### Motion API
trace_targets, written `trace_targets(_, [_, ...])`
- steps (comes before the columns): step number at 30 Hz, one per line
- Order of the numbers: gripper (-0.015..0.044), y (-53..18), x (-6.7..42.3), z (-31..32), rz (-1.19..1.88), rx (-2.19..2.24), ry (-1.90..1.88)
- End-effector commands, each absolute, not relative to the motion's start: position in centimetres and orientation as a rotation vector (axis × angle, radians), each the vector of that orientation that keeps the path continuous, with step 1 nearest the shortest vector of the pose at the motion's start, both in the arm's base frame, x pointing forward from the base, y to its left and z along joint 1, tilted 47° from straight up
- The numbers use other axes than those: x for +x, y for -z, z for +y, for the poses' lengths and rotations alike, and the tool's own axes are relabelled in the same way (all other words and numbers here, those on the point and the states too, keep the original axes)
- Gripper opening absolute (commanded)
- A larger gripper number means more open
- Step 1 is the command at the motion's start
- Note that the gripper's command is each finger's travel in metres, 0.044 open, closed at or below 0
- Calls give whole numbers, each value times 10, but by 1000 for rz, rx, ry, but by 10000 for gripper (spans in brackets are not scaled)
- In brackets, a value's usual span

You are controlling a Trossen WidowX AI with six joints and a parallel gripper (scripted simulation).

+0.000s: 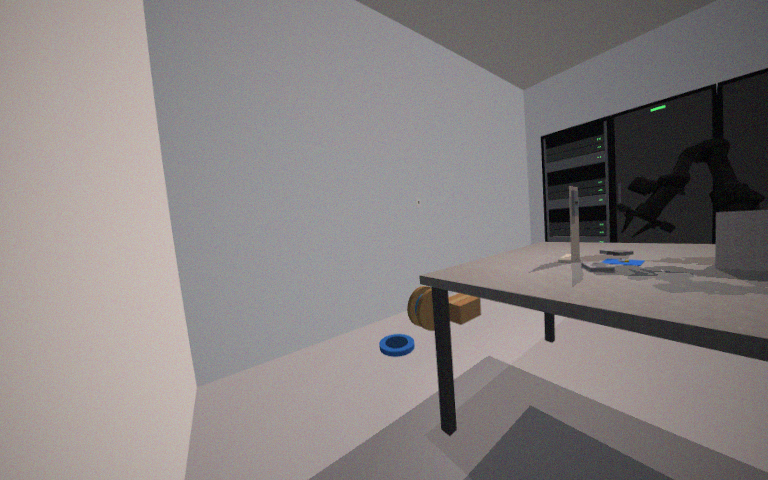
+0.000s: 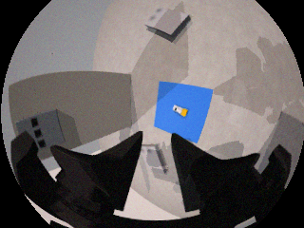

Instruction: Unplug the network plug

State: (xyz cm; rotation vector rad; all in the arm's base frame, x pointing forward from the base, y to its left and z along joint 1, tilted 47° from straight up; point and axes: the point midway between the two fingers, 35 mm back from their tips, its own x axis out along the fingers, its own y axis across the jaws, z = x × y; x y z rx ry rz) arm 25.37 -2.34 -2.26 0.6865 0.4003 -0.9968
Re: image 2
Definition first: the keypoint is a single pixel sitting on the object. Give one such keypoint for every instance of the beige panel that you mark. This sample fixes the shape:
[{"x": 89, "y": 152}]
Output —
[{"x": 70, "y": 108}]

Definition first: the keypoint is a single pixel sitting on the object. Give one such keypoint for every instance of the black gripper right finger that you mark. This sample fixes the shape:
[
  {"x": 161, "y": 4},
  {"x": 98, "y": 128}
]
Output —
[{"x": 201, "y": 175}]

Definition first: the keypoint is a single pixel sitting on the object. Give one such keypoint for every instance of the blue square marker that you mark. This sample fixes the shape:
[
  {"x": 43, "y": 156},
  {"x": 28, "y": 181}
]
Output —
[{"x": 196, "y": 99}]

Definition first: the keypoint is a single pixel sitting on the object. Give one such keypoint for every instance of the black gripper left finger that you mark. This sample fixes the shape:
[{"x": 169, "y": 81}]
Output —
[{"x": 111, "y": 170}]

